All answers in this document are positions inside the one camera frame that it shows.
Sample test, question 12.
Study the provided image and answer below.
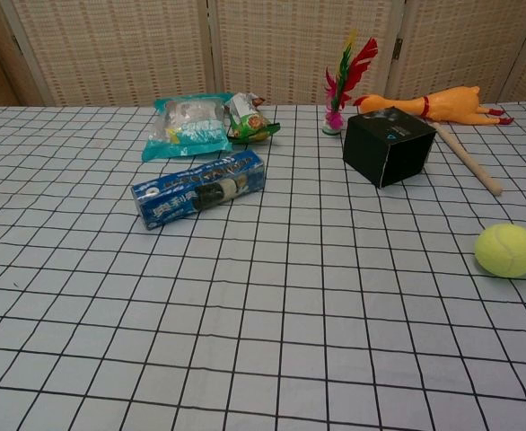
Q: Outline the yellow tennis ball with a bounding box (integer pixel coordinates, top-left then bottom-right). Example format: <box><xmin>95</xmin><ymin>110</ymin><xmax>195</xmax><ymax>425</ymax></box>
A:
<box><xmin>474</xmin><ymin>224</ymin><xmax>526</xmax><ymax>278</ymax></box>

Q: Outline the blue cookie package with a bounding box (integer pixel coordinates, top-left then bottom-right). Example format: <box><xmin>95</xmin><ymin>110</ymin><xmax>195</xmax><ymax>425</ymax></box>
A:
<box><xmin>130</xmin><ymin>149</ymin><xmax>267</xmax><ymax>232</ymax></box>

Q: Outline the black cardboard box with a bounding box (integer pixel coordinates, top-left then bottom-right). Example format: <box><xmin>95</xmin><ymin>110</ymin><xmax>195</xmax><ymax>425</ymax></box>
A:
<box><xmin>342</xmin><ymin>106</ymin><xmax>439</xmax><ymax>189</ymax></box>

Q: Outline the checked white tablecloth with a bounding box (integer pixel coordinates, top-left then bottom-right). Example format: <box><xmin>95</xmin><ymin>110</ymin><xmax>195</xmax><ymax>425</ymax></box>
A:
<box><xmin>0</xmin><ymin>103</ymin><xmax>526</xmax><ymax>431</ymax></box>

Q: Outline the green snack bag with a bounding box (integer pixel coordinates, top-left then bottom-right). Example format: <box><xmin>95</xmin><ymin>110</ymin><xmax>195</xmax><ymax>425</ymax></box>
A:
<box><xmin>224</xmin><ymin>92</ymin><xmax>282</xmax><ymax>145</ymax></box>

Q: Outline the teal clear snack bag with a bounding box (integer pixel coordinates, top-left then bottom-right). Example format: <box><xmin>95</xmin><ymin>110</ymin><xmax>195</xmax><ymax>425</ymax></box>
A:
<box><xmin>141</xmin><ymin>92</ymin><xmax>234</xmax><ymax>163</ymax></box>

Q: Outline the colourful feather shuttlecock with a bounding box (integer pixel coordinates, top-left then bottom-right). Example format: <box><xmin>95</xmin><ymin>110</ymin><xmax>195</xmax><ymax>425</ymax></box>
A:
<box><xmin>321</xmin><ymin>29</ymin><xmax>379</xmax><ymax>136</ymax></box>

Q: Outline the woven folding screen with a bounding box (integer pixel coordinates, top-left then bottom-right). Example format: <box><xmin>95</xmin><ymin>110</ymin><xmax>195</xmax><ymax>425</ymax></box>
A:
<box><xmin>0</xmin><ymin>0</ymin><xmax>526</xmax><ymax>109</ymax></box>

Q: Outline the wooden rolling pin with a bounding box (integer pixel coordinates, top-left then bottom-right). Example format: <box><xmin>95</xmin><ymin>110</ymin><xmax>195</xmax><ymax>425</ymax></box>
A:
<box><xmin>432</xmin><ymin>121</ymin><xmax>504</xmax><ymax>197</ymax></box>

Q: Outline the yellow rubber chicken toy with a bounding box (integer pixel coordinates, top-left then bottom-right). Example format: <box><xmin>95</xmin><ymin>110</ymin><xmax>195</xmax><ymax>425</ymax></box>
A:
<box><xmin>353</xmin><ymin>85</ymin><xmax>515</xmax><ymax>126</ymax></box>

